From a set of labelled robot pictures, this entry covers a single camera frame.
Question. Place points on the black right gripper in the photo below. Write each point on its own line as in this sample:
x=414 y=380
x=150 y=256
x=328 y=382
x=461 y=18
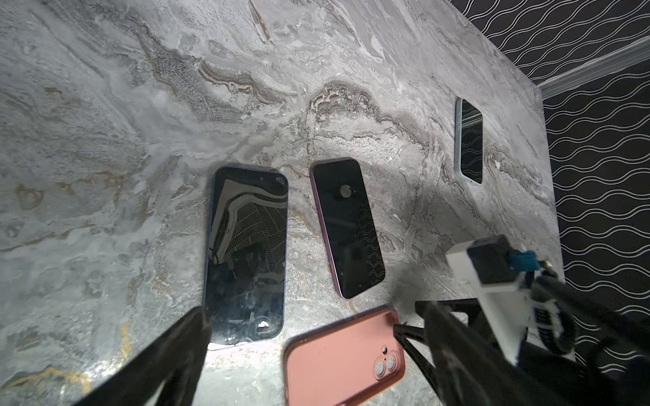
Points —
x=584 y=383

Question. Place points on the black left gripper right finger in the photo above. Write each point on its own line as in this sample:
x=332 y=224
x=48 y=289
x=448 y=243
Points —
x=470 y=372

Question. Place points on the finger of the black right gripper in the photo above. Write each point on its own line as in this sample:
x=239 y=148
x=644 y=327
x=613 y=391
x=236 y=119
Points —
x=405 y=336

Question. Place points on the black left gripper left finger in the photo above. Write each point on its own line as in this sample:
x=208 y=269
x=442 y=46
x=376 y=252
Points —
x=168 y=370

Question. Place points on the pink phone case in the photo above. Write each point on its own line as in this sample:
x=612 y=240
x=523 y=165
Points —
x=345 y=363

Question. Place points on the black phone purple edge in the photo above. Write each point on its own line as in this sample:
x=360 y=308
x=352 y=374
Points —
x=345 y=216

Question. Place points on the light blue phone case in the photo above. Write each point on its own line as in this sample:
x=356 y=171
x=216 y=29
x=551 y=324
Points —
x=457 y=142

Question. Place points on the black phone blue edge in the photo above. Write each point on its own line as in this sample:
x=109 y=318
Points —
x=246 y=254

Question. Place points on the aluminium corner post right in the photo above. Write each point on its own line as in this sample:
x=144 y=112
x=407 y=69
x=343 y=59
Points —
x=596 y=69

